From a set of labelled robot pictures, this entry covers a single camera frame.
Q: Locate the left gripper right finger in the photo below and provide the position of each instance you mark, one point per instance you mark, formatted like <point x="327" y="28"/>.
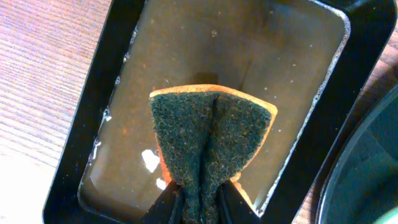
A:
<point x="232" y="208"/>

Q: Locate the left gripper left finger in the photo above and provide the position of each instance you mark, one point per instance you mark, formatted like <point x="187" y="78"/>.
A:
<point x="168" y="207"/>

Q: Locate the orange green scrub sponge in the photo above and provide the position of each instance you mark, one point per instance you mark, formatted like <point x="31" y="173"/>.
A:
<point x="207" y="134"/>

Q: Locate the round black tray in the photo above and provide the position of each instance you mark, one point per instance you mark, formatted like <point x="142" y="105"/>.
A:
<point x="362" y="187"/>

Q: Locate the black rectangular water tray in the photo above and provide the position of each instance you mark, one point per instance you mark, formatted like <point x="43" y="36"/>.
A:
<point x="310" y="59"/>

